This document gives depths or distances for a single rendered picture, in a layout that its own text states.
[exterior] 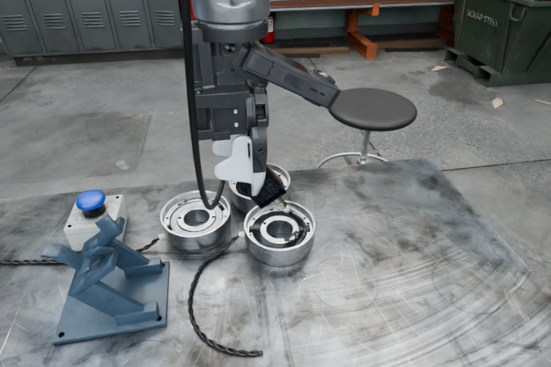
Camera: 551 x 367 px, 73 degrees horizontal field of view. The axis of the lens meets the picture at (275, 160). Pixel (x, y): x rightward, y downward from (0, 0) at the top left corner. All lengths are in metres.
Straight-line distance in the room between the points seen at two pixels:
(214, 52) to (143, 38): 3.48
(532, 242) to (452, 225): 1.37
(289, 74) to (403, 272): 0.33
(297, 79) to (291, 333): 0.30
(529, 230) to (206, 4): 1.90
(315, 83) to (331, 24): 4.11
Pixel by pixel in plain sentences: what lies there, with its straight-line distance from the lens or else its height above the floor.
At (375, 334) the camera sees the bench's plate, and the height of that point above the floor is 0.80.
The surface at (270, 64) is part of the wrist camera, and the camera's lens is 0.39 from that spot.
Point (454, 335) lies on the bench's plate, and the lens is 0.54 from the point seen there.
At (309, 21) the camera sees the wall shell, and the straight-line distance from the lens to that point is 4.43.
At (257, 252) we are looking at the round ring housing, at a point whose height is 0.83.
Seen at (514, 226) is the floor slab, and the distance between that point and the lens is 2.08.
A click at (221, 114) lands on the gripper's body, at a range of 0.40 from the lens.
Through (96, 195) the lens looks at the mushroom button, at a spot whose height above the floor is 0.87.
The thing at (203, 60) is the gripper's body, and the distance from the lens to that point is 0.39.
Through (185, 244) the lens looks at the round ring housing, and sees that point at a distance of 0.56.
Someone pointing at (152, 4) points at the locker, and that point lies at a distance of 3.77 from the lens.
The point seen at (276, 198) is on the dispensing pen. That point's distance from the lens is 0.50.
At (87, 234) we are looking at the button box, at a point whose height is 0.83.
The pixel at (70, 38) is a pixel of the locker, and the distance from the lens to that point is 4.01.
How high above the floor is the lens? 1.22
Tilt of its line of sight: 34 degrees down
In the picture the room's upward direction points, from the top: straight up
